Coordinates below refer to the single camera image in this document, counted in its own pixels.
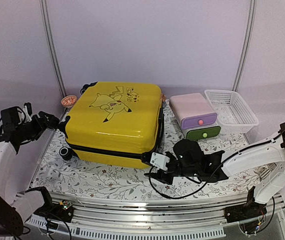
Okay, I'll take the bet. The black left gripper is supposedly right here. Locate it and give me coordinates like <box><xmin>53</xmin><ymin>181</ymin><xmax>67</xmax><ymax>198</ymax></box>
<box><xmin>16</xmin><ymin>110</ymin><xmax>56</xmax><ymax>141</ymax></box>

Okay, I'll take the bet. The yellow Pikachu suitcase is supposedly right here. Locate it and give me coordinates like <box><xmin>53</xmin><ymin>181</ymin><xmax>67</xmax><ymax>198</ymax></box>
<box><xmin>59</xmin><ymin>81</ymin><xmax>164</xmax><ymax>169</ymax></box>

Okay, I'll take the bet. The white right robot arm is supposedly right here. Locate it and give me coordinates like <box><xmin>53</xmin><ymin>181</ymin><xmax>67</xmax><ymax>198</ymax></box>
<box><xmin>140</xmin><ymin>122</ymin><xmax>285</xmax><ymax>218</ymax></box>

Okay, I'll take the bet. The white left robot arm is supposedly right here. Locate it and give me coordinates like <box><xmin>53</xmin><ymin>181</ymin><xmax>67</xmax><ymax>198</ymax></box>
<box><xmin>0</xmin><ymin>102</ymin><xmax>60</xmax><ymax>238</ymax></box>

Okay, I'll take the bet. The red patterned cup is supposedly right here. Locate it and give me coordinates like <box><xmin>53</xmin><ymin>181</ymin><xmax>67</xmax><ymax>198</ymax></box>
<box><xmin>60</xmin><ymin>95</ymin><xmax>78</xmax><ymax>108</ymax></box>

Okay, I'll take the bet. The green drawer box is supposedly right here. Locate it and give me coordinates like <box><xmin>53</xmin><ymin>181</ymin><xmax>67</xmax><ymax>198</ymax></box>
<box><xmin>182</xmin><ymin>125</ymin><xmax>221</xmax><ymax>141</ymax></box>

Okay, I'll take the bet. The floral table mat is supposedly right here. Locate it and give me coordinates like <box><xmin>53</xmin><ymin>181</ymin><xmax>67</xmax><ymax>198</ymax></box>
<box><xmin>30</xmin><ymin>101</ymin><xmax>271</xmax><ymax>202</ymax></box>

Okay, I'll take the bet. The pink purple drawer box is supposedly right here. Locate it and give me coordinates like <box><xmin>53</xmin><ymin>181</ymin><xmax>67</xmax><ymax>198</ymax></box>
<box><xmin>169</xmin><ymin>93</ymin><xmax>218</xmax><ymax>130</ymax></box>

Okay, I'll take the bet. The white plastic basket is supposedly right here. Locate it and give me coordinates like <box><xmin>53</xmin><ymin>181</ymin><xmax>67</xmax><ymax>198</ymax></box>
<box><xmin>204</xmin><ymin>89</ymin><xmax>259</xmax><ymax>134</ymax></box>

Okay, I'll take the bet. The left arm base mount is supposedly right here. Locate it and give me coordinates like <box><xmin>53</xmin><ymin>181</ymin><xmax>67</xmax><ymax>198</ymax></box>
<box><xmin>34</xmin><ymin>200</ymin><xmax>75</xmax><ymax>223</ymax></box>

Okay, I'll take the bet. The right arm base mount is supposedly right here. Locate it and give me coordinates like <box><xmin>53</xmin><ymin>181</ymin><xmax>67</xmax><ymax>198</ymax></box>
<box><xmin>223</xmin><ymin>186</ymin><xmax>267</xmax><ymax>223</ymax></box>

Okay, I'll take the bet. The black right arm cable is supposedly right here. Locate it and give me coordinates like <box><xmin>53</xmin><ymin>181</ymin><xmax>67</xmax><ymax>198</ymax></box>
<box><xmin>147</xmin><ymin>119</ymin><xmax>285</xmax><ymax>200</ymax></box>

